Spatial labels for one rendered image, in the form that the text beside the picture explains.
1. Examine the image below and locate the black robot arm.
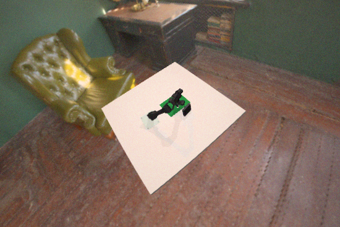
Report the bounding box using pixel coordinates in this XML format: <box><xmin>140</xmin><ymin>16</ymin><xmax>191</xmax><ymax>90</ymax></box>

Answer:
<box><xmin>147</xmin><ymin>88</ymin><xmax>183</xmax><ymax>121</ymax></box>

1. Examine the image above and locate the green circuit board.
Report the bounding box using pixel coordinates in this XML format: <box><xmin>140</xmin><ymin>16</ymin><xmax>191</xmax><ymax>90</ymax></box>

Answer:
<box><xmin>160</xmin><ymin>95</ymin><xmax>190</xmax><ymax>117</ymax></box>

